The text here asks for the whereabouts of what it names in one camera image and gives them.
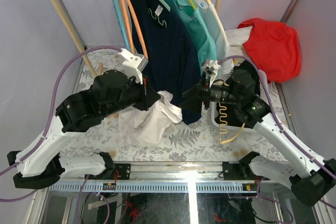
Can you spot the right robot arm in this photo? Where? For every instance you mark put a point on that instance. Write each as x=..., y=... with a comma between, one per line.
x=308, y=175

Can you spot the blue plastic hanger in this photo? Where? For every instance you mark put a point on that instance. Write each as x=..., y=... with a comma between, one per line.
x=122, y=26

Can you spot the cream white hanger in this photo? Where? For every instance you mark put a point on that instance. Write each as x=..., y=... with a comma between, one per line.
x=212, y=9

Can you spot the navy blue hanging shirt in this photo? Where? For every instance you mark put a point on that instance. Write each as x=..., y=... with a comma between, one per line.
x=173, y=61

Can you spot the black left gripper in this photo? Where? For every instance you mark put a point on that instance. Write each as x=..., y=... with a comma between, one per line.
x=149, y=96

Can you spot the white t shirt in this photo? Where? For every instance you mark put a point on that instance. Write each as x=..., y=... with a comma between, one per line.
x=146, y=128

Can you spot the floral table cloth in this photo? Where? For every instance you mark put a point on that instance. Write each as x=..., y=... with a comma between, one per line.
x=197, y=142

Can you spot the white laundry basket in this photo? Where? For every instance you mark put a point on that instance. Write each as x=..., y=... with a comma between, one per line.
x=232, y=125

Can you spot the red cloth pile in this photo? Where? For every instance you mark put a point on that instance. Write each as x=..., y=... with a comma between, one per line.
x=274, y=48

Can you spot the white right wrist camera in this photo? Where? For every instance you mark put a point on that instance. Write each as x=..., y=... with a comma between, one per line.
x=210, y=68

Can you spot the white crumpled cloth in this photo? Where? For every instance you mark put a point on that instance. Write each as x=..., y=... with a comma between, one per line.
x=236, y=38

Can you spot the teal hanging shirt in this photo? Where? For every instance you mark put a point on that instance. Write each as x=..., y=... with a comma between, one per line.
x=195, y=25

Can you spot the pale yellow wavy hanger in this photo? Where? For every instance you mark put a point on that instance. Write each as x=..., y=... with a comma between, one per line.
x=223, y=123

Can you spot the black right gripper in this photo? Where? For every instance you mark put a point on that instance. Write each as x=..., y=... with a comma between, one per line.
x=199, y=93

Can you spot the aluminium mounting rail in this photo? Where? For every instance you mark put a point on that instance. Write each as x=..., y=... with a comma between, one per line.
x=122, y=171

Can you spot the black clothes in basket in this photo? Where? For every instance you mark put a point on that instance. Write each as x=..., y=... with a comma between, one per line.
x=248, y=67

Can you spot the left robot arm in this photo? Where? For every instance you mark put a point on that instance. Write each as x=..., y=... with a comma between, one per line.
x=40, y=164

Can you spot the orange plastic hanger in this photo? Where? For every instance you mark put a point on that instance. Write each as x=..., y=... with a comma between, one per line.
x=138, y=29
x=127, y=25

